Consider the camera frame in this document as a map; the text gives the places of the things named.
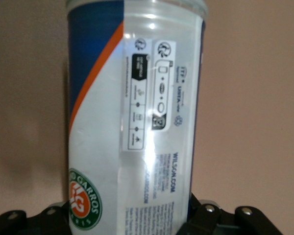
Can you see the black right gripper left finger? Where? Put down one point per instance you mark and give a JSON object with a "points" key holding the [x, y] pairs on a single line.
{"points": [[31, 222]]}

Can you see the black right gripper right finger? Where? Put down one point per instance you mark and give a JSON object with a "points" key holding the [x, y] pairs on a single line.
{"points": [[223, 220]]}

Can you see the clear white-blue tennis ball can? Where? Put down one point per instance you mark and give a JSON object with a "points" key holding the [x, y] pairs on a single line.
{"points": [[137, 122]]}

